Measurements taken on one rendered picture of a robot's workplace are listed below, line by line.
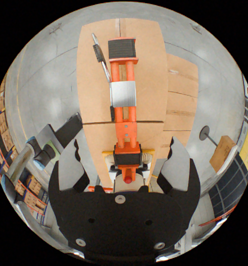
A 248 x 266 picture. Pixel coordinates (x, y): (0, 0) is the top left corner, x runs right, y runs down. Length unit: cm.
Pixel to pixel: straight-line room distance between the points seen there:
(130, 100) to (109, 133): 24
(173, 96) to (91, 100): 71
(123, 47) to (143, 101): 25
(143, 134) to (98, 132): 22
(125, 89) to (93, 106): 21
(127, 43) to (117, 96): 16
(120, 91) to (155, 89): 20
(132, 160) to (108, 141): 19
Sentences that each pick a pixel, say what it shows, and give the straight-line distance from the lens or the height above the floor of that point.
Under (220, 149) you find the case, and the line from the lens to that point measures 188.
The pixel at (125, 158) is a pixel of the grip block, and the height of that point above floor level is 109.
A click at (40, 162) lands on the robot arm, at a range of 98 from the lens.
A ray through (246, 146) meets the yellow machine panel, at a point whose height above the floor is 113.
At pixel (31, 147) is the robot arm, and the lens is 92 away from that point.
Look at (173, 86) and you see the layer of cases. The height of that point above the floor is 54.
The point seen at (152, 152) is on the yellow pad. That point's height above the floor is 97.
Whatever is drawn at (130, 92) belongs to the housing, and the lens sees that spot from 24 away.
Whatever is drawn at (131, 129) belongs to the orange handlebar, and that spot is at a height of 109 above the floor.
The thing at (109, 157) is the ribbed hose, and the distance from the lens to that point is 44.
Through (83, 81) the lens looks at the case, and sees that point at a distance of 42.
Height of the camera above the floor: 133
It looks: 60 degrees down
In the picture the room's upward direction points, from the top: 179 degrees counter-clockwise
